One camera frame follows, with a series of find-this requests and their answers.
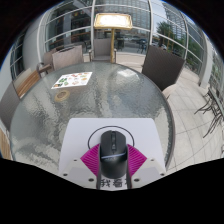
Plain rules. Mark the gold framed menu stand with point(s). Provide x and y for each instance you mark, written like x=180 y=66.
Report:
x=113 y=21

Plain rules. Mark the grey wicker armchair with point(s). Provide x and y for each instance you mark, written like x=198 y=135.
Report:
x=46 y=60

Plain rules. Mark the colourful picture menu sheet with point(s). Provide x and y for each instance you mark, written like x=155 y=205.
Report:
x=71 y=80

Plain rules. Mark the white printed mouse pad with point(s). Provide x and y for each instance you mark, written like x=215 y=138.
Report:
x=78 y=140

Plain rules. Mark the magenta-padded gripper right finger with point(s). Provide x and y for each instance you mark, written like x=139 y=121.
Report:
x=150 y=168

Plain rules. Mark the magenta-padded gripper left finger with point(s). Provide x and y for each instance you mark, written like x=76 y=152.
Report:
x=76 y=168

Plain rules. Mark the black computer mouse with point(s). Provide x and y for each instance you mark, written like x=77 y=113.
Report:
x=113 y=155

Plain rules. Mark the dark metal folding table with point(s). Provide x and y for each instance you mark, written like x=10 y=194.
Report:
x=213 y=106

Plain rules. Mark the dark grey wicker chair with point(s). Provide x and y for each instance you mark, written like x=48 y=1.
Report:
x=163 y=68

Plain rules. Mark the wooden slatted bench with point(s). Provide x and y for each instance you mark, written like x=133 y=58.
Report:
x=26 y=81
x=4 y=145

